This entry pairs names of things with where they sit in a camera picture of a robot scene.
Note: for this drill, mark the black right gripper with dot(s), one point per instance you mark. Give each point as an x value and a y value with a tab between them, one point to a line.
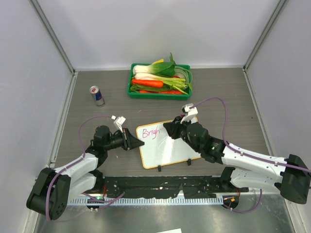
173	127

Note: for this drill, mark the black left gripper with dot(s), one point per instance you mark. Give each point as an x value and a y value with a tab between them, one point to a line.
129	141

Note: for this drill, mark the yellow framed whiteboard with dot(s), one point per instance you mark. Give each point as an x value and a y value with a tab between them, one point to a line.
161	150

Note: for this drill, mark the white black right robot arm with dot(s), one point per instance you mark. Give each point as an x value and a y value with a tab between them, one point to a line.
288	176

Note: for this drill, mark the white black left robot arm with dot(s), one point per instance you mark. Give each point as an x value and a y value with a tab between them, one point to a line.
55	187

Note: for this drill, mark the green plastic vegetable tray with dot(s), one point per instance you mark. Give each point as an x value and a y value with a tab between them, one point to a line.
135	93

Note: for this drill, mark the white green leek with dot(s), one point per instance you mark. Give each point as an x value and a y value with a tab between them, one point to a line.
174	82

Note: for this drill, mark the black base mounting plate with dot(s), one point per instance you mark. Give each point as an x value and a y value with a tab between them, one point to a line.
164	187

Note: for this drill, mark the orange carrot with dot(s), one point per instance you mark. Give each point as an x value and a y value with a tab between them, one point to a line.
149	83

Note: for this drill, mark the green bok choy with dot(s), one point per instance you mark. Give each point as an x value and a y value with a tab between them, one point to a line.
166	69

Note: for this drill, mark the red bull drink can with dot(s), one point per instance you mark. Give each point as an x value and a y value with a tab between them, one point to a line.
97	96

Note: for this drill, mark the white paper sheet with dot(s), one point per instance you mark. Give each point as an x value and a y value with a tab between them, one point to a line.
173	231

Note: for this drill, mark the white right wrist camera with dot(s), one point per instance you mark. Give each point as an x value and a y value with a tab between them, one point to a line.
189	112

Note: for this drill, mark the slotted cable duct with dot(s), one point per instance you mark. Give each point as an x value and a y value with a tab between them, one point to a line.
179	200

